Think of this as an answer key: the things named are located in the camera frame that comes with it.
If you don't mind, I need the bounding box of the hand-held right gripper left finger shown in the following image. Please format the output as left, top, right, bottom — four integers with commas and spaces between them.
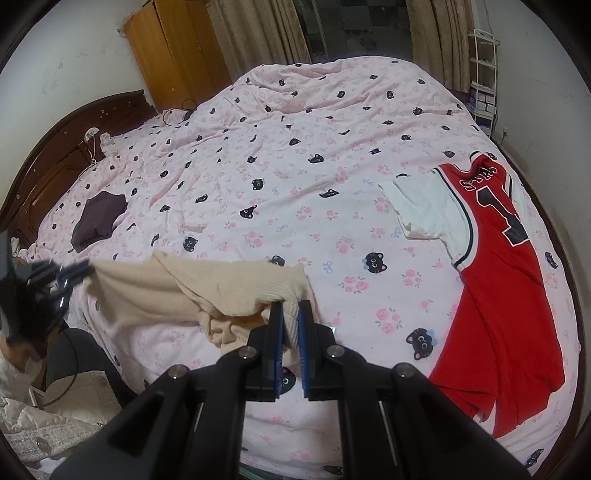
52, 301, 284, 480

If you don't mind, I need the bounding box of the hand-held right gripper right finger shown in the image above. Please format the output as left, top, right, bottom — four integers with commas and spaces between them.
298, 300, 532, 480

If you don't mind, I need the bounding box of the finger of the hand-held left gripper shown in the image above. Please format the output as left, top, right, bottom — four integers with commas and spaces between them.
52, 259, 94, 291

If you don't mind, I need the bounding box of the beige knit garment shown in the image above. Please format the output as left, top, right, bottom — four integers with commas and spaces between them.
85, 251, 319, 365

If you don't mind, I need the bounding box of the dark purple cloth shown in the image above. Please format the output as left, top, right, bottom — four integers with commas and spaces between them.
70, 191, 129, 254

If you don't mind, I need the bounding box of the dark grey cloth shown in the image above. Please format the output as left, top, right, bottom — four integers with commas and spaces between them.
46, 327, 122, 407

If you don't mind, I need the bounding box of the person's head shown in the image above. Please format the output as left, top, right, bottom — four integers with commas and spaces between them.
0, 323, 51, 385

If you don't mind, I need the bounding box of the light tweed cloth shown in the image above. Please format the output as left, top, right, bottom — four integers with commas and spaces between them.
0, 368, 112, 467

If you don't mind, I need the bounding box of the dark wooden headboard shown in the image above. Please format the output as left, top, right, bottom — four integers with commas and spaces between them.
0, 90, 158, 245

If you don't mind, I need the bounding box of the person's white jacket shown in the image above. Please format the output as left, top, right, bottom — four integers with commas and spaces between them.
0, 355, 63, 437

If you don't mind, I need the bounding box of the pink cat print blanket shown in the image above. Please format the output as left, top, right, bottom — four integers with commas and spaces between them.
34, 55, 580, 480

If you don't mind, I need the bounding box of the white t-shirt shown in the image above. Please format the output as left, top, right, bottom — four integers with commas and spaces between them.
379, 174, 529, 268

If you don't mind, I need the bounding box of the red basketball jersey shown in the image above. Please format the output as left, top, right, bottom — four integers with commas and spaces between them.
429, 152, 566, 439

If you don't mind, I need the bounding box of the light wooden wardrobe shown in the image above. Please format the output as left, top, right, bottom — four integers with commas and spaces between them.
122, 0, 232, 114

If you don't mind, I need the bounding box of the beige curtain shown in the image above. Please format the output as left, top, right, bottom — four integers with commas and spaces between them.
205, 0, 315, 84
405, 0, 476, 90

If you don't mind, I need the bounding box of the white shelf rack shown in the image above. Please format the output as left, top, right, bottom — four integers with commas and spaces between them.
468, 28, 502, 137

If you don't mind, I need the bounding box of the window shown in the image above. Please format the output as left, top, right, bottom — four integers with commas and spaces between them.
295, 0, 411, 63

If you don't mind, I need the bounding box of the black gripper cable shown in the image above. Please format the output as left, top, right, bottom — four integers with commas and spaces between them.
44, 323, 80, 409

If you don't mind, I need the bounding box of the white charger cable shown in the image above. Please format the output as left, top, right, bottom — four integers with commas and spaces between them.
76, 128, 105, 182

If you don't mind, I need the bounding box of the black cable on bed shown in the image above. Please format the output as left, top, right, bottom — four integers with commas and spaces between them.
161, 99, 197, 126

